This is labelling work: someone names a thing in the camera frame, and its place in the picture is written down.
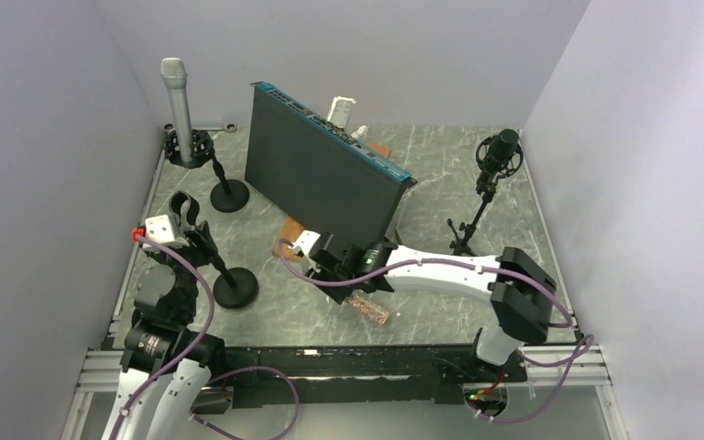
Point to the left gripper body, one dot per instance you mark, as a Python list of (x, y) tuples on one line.
[(203, 252)]

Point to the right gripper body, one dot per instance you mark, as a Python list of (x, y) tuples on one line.
[(319, 271)]

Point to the rhinestone microphone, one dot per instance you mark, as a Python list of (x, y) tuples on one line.
[(369, 309)]

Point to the clip desk mic stand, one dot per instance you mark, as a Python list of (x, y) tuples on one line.
[(234, 288)]

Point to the silver microphone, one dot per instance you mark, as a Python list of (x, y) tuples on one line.
[(175, 76)]

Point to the black tripod shock mount stand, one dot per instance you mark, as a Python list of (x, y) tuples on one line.
[(486, 188)]

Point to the black condenser microphone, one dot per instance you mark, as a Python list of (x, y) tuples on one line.
[(502, 149)]

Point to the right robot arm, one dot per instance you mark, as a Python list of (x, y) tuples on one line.
[(520, 292)]

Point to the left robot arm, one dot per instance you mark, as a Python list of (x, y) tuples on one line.
[(165, 364)]

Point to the wooden board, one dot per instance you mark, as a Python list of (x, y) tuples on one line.
[(291, 229)]

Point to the small white bottle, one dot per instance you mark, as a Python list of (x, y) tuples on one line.
[(360, 132)]

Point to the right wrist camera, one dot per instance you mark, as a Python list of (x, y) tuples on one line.
[(304, 243)]

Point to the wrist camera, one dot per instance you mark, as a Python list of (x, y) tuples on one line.
[(304, 243), (161, 229)]

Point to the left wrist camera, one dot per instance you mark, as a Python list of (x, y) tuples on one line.
[(161, 229)]

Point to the dark network switch box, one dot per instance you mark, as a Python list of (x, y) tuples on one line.
[(318, 174)]

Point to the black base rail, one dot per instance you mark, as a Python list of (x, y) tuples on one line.
[(436, 373)]

